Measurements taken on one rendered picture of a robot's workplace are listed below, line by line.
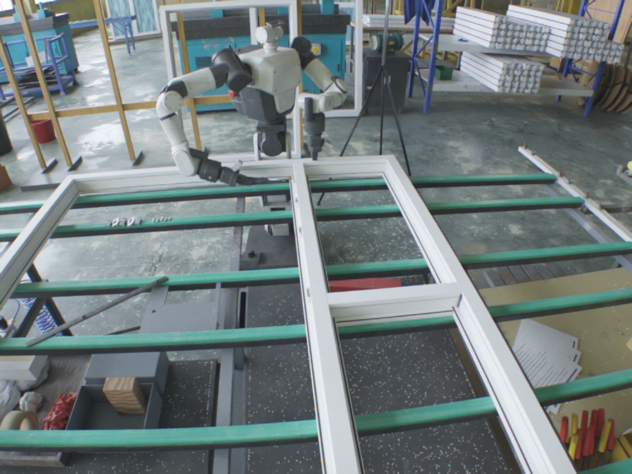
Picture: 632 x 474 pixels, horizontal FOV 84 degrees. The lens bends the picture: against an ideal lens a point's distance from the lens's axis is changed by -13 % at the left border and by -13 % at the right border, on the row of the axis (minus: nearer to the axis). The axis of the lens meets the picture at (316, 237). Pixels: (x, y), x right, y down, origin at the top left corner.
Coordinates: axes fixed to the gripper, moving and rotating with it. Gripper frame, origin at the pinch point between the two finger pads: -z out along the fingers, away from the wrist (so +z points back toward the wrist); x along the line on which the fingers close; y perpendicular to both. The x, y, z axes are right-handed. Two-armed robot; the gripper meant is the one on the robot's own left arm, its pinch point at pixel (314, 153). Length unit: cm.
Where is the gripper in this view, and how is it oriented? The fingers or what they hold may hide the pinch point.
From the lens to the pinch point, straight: 175.7
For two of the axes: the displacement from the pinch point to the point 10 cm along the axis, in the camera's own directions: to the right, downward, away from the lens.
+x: 1.1, 5.9, -8.0
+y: 9.9, -0.6, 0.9
